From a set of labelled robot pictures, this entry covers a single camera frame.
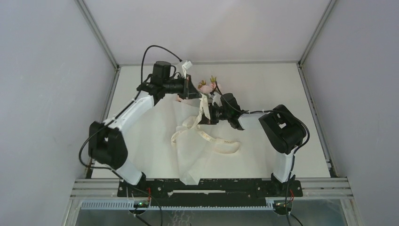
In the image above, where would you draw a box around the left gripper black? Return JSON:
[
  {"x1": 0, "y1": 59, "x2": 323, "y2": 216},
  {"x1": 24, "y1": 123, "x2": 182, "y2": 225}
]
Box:
[{"x1": 163, "y1": 74, "x2": 202, "y2": 100}]

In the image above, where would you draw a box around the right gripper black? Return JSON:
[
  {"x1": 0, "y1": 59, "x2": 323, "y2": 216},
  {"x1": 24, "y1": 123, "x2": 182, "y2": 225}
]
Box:
[{"x1": 196, "y1": 102, "x2": 231, "y2": 124}]

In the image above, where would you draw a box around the cream printed ribbon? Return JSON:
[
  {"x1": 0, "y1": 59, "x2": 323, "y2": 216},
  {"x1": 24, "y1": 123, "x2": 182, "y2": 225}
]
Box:
[{"x1": 171, "y1": 93, "x2": 241, "y2": 154}]

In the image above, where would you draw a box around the pink fake rose stem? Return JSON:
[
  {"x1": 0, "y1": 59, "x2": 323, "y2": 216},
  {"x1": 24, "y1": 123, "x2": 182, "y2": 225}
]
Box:
[
  {"x1": 210, "y1": 76, "x2": 221, "y2": 95},
  {"x1": 198, "y1": 80, "x2": 214, "y2": 95}
]

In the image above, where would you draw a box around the translucent white wrapping paper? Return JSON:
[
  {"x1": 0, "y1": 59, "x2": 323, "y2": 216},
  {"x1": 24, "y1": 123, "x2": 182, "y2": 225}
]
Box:
[{"x1": 125, "y1": 96, "x2": 241, "y2": 185}]

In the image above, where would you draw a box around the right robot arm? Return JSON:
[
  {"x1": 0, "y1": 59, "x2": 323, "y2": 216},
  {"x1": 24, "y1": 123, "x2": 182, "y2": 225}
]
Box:
[{"x1": 198, "y1": 93, "x2": 310, "y2": 196}]

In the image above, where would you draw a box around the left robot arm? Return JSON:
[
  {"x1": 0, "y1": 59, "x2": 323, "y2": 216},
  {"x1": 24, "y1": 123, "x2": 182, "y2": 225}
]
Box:
[{"x1": 82, "y1": 60, "x2": 201, "y2": 196}]

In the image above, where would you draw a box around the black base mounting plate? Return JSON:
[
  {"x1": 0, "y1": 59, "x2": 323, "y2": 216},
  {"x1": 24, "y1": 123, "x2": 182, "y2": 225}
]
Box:
[{"x1": 117, "y1": 178, "x2": 303, "y2": 206}]

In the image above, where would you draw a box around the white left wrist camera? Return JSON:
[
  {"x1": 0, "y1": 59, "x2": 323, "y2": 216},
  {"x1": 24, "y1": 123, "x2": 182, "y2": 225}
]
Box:
[{"x1": 178, "y1": 60, "x2": 192, "y2": 78}]

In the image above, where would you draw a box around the white slotted cable duct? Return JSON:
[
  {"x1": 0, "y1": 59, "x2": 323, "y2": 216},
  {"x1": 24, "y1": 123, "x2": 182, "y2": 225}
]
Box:
[{"x1": 80, "y1": 199, "x2": 284, "y2": 210}]

